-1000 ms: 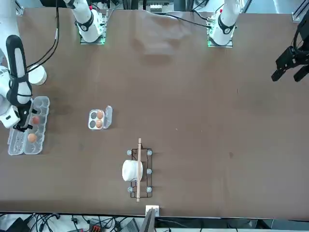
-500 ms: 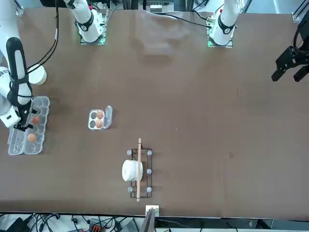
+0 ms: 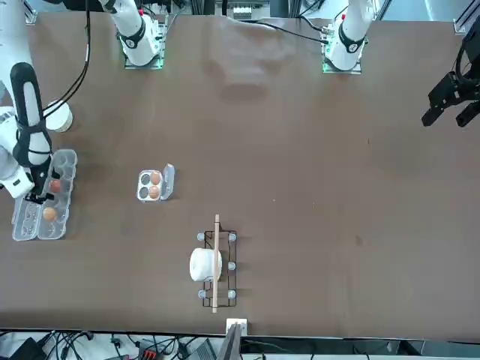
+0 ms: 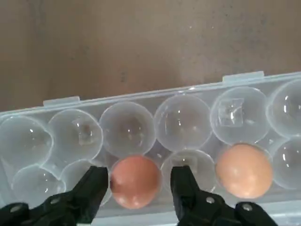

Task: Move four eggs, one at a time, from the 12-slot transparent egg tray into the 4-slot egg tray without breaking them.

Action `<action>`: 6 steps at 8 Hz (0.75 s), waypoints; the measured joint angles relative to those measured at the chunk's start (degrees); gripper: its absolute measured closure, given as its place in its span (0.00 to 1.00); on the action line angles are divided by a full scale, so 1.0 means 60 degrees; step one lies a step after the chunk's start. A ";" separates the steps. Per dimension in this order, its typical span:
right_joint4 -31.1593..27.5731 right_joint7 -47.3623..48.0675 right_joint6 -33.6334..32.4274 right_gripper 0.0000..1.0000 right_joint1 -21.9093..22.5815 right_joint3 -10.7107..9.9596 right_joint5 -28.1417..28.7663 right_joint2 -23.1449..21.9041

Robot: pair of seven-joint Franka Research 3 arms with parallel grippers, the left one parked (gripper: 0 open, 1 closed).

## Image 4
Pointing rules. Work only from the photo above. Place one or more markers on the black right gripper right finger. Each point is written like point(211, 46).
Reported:
point(188, 202)

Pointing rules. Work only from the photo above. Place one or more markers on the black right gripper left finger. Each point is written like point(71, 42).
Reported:
point(82, 195)

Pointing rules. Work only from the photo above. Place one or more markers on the brown egg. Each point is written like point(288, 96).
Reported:
point(244, 170)
point(136, 179)

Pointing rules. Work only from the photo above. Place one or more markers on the clear twelve-slot egg tray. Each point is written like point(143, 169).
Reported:
point(178, 122)

